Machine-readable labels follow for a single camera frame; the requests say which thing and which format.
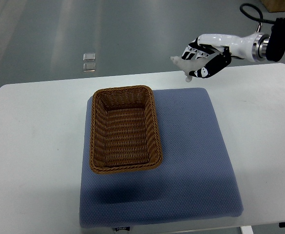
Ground black mat label tag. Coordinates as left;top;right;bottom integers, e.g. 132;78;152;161
114;227;130;232

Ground white bear figurine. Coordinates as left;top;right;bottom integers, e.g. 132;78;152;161
170;56;209;82

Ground brown wicker basket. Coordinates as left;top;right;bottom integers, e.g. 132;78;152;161
89;85;163;175

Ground brown cardboard box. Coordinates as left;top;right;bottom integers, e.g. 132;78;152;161
260;0;285;13

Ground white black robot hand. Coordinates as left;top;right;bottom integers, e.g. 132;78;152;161
181;32;268;78

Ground upper clear floor plate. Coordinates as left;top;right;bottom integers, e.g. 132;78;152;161
83;53;95;61

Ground white table leg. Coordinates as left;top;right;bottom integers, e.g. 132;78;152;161
240;226;254;234

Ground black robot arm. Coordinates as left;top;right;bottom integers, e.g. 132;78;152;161
239;3;285;62

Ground blue fabric mat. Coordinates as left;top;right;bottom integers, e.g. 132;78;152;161
79;85;243;228

